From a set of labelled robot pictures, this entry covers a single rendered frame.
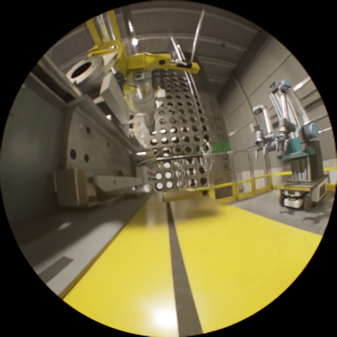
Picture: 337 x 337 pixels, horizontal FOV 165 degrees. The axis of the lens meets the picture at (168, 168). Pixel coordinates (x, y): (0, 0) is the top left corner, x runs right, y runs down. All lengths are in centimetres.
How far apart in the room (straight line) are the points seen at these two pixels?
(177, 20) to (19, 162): 913
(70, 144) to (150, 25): 888
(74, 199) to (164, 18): 903
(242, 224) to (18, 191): 38
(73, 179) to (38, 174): 11
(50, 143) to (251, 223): 43
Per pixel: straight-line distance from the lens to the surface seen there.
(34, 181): 33
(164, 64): 122
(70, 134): 39
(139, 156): 98
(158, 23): 905
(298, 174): 208
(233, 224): 15
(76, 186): 26
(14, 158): 31
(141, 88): 96
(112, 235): 15
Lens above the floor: 65
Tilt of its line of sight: 5 degrees up
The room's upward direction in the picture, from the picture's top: 7 degrees counter-clockwise
